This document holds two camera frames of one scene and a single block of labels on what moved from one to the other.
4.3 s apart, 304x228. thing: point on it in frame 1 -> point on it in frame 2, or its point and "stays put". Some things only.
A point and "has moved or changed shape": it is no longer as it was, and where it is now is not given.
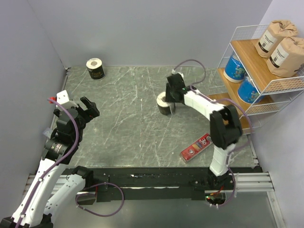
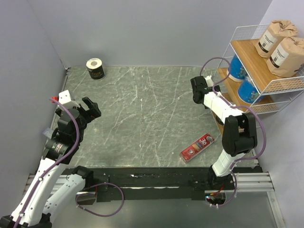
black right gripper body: x=173 y=92 -> x=194 y=99
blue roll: x=234 y=70 has moved or changed shape
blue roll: x=248 y=92 stays put
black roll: x=95 y=68 stays put
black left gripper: x=92 y=111 stays put
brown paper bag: x=287 y=57 stays put
